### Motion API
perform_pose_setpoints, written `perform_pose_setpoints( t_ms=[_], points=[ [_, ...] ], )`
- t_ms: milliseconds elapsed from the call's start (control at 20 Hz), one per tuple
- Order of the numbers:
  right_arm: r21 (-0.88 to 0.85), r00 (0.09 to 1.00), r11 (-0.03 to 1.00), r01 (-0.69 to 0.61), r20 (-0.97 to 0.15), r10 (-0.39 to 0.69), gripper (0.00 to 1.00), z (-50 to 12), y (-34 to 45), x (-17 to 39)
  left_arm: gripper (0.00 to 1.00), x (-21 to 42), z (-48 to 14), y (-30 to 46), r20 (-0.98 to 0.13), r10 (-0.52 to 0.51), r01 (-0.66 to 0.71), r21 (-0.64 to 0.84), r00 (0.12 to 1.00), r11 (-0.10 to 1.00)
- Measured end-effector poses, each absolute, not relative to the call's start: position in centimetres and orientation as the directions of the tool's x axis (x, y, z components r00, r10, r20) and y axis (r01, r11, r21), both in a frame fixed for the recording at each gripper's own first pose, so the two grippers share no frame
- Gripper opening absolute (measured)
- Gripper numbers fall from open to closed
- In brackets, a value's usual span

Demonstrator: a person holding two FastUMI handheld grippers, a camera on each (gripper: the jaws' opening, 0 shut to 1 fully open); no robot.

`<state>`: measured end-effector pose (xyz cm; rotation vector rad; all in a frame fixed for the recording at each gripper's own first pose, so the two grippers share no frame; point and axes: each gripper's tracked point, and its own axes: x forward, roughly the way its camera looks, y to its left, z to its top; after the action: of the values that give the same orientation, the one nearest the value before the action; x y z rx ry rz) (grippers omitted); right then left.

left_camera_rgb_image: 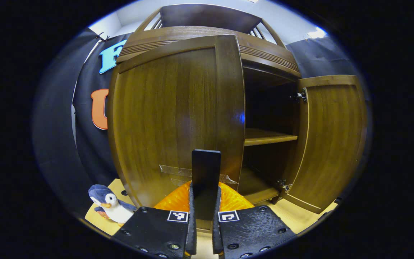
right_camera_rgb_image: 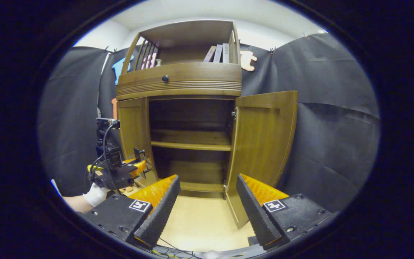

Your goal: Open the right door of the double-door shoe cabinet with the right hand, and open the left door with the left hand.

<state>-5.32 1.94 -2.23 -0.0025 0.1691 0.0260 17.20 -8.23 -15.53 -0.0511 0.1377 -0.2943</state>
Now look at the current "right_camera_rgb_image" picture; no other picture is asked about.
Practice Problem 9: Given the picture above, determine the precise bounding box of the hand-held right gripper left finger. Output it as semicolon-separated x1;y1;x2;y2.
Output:
85;174;181;249

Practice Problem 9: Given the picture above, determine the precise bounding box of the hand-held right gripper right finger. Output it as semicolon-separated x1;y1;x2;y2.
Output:
236;173;333;250

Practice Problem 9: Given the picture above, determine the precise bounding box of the wooden cabinet door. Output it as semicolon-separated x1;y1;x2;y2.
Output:
116;96;159;187
224;90;298;230

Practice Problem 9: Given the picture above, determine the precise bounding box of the wooden double-door shoe cabinet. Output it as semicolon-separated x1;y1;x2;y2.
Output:
115;20;298;230

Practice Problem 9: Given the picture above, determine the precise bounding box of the wooden inner shelf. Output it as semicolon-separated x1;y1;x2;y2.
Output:
151;129;233;151

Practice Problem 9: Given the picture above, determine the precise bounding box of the black backdrop cloth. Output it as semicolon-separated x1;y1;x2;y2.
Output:
37;33;381;213

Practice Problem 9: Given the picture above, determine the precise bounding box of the pale pink shelf book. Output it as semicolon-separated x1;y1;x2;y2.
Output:
203;45;217;63

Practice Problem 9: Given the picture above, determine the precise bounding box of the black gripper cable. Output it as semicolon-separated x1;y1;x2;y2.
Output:
101;122;122;196

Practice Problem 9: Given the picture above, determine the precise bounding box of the thin black cable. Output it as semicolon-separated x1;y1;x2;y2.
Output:
152;237;202;259

